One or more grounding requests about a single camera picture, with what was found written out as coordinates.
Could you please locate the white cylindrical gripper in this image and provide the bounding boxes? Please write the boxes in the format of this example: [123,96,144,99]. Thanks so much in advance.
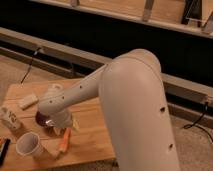
[50,109,80,136]

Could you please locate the orange pepper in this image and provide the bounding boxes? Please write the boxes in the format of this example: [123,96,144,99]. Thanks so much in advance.
[57,128,71,157]

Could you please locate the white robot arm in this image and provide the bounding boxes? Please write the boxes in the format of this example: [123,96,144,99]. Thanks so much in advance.
[38,49,180,171]

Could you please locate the dark brown bowl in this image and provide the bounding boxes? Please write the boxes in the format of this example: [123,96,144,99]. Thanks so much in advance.
[35,112,53,128]

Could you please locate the white paper cup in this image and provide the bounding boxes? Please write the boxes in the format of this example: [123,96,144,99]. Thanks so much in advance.
[16,132,44,157]

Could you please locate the white sponge block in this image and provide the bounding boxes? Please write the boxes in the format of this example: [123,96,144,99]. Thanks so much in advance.
[18,94,38,110]

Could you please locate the black orange object at edge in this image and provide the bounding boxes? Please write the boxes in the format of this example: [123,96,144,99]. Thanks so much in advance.
[0,138,11,166]

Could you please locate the black cable on floor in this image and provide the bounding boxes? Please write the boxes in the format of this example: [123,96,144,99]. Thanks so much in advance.
[20,46,44,84]

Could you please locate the black cable at right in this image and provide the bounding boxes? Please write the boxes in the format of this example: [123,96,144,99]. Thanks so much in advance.
[182,99,213,143]

